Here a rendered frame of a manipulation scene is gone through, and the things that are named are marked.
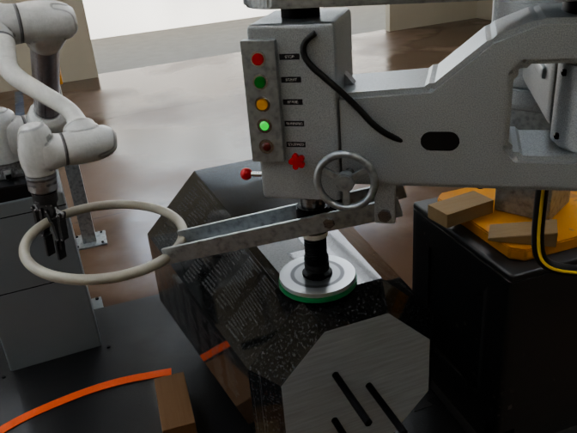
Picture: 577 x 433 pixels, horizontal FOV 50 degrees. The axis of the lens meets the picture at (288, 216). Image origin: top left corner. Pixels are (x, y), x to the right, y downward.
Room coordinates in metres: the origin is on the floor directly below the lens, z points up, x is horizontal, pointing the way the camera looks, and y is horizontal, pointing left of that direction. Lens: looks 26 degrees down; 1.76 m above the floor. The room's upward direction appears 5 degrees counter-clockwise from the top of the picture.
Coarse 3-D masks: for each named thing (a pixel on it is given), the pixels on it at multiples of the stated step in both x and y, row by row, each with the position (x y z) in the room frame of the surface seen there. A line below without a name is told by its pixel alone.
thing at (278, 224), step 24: (360, 192) 1.51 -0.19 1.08; (240, 216) 1.61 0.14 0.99; (264, 216) 1.59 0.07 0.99; (288, 216) 1.57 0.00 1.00; (312, 216) 1.44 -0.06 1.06; (336, 216) 1.42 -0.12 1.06; (360, 216) 1.40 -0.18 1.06; (384, 216) 1.35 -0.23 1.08; (192, 240) 1.66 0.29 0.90; (216, 240) 1.52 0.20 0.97; (240, 240) 1.50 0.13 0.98; (264, 240) 1.48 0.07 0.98; (168, 264) 1.56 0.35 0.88
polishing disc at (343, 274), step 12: (288, 264) 1.56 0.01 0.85; (300, 264) 1.56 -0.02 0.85; (336, 264) 1.54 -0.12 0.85; (348, 264) 1.53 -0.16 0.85; (288, 276) 1.50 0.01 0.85; (300, 276) 1.49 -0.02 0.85; (336, 276) 1.47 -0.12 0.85; (348, 276) 1.47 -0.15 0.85; (288, 288) 1.43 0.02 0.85; (300, 288) 1.43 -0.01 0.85; (312, 288) 1.42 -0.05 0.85; (324, 288) 1.42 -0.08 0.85; (336, 288) 1.41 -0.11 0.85; (348, 288) 1.43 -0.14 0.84
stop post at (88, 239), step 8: (72, 168) 3.48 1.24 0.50; (72, 176) 3.48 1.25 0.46; (80, 176) 3.49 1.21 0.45; (72, 184) 3.47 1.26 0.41; (80, 184) 3.49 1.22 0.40; (72, 192) 3.47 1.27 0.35; (80, 192) 3.48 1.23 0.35; (80, 200) 3.48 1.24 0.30; (80, 216) 3.47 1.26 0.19; (88, 216) 3.49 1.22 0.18; (80, 224) 3.47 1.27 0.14; (88, 224) 3.48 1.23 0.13; (88, 232) 3.48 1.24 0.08; (96, 232) 3.62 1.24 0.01; (104, 232) 3.61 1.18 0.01; (80, 240) 3.52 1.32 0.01; (88, 240) 3.48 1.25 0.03; (96, 240) 3.50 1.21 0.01; (104, 240) 3.50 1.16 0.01; (80, 248) 3.41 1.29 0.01
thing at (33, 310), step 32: (0, 224) 2.31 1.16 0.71; (32, 224) 2.35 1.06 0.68; (0, 256) 2.29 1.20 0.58; (32, 256) 2.33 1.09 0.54; (0, 288) 2.28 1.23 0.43; (32, 288) 2.32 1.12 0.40; (64, 288) 2.36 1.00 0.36; (0, 320) 2.27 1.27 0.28; (32, 320) 2.31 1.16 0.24; (64, 320) 2.35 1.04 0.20; (32, 352) 2.29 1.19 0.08; (64, 352) 2.34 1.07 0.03
